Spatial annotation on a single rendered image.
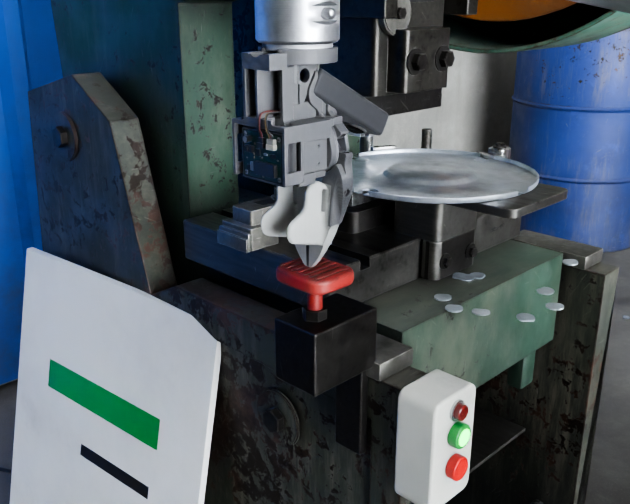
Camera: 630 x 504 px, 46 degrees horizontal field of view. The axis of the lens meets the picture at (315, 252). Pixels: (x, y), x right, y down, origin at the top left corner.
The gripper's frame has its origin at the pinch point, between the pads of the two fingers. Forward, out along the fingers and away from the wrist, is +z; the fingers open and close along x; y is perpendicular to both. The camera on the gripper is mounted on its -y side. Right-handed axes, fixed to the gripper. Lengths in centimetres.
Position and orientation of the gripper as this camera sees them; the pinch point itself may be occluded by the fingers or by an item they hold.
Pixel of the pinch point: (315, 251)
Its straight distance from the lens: 74.8
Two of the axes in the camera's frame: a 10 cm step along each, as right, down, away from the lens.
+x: 7.1, 2.4, -6.6
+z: 0.0, 9.4, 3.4
